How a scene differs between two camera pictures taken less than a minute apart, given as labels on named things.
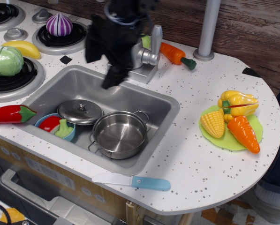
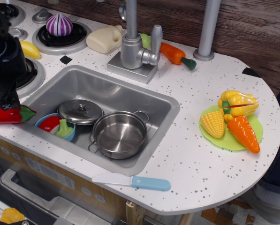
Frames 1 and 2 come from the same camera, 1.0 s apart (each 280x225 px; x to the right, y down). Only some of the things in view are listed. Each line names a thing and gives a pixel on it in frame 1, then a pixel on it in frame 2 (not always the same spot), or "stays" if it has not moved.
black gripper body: x=114 y=39 to x=7 y=65
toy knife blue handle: x=152 y=183 stays
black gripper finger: x=95 y=47 to x=7 y=100
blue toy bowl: x=70 y=136 stays
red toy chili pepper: x=13 y=114 stays
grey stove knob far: x=41 y=16 stays
